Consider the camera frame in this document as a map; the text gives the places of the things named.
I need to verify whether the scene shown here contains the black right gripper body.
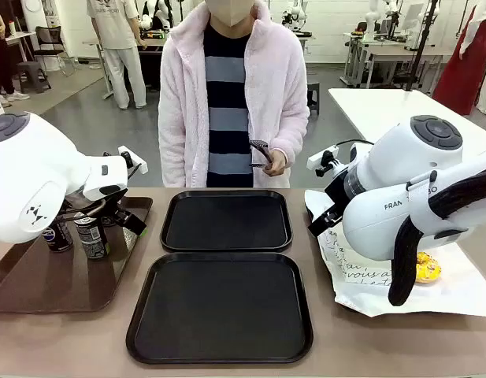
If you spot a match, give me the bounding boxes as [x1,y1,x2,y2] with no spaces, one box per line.
[323,171,352,216]

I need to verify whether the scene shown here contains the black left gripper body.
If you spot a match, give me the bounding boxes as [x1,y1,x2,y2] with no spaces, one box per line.
[64,190,128,218]

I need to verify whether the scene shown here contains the black Pepsi can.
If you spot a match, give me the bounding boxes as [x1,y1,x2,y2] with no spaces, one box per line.
[41,216,75,254]

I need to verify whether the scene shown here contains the metal serving tongs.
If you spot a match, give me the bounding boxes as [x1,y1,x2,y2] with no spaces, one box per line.
[248,139,275,169]

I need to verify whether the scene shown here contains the person's right forearm pink sleeve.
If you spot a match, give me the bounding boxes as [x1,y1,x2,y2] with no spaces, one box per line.
[158,125,187,188]

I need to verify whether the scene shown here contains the person's left forearm pink sleeve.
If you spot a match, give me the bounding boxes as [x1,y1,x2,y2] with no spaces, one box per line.
[265,113,310,166]

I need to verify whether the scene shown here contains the person's left hand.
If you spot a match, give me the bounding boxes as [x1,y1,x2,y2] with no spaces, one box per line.
[264,151,289,177]

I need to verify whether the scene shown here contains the black drink can white text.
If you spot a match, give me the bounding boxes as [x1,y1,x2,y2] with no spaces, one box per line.
[72,215,109,260]

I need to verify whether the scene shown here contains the white paper sheet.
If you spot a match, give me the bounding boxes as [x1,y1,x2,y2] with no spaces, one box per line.
[304,188,486,318]

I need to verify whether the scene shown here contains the white table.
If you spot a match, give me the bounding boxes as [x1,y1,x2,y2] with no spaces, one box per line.
[328,87,486,153]

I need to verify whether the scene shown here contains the black plastic tray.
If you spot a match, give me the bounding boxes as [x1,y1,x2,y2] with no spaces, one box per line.
[159,190,294,254]
[125,252,314,365]

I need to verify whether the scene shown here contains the dark stool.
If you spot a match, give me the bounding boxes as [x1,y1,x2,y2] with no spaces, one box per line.
[306,80,321,117]

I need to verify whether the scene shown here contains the brown plastic tray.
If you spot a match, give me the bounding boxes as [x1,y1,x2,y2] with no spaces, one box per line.
[0,195,154,315]

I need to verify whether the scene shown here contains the yellow sprinkled donut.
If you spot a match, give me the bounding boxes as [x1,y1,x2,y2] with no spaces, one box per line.
[414,251,443,284]

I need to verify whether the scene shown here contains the person in pink fleece jacket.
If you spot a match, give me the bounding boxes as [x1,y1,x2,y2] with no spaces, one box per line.
[158,0,310,189]

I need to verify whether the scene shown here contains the grey lab desk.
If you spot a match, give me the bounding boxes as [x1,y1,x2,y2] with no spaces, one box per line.
[342,31,456,90]

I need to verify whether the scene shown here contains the grey plastic stool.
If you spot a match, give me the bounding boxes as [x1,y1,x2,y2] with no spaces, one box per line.
[16,61,53,95]

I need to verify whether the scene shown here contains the person in white clothes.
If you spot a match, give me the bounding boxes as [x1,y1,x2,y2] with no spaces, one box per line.
[86,0,148,110]

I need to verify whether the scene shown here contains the black stand pole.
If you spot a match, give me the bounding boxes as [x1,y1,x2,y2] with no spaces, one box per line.
[403,0,443,92]

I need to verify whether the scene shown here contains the black office chair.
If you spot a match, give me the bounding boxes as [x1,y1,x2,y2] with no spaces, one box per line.
[32,25,76,78]

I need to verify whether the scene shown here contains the mannequin in red dress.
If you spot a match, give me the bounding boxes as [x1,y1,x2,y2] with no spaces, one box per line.
[431,0,486,117]

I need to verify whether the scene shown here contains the person in black clothes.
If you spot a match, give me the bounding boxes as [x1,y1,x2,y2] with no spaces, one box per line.
[0,7,31,108]

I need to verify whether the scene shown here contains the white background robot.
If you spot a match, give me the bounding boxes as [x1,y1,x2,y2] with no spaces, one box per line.
[281,0,310,33]

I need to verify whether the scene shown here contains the beige face mask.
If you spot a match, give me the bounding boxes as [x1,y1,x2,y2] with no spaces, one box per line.
[206,0,254,28]

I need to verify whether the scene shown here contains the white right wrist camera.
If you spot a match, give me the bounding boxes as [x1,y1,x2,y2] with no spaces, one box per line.
[306,145,342,177]

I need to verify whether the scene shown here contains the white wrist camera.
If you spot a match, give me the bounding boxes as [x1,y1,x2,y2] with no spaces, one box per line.
[117,145,148,176]
[306,145,342,177]

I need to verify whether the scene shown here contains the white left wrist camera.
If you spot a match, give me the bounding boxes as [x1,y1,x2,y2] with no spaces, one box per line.
[117,145,148,176]

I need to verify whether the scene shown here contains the thin black camera cable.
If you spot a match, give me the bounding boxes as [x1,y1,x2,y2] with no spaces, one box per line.
[336,139,376,153]

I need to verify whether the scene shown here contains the black sleeved arm cable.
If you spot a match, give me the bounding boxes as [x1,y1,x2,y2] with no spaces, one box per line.
[387,167,486,308]

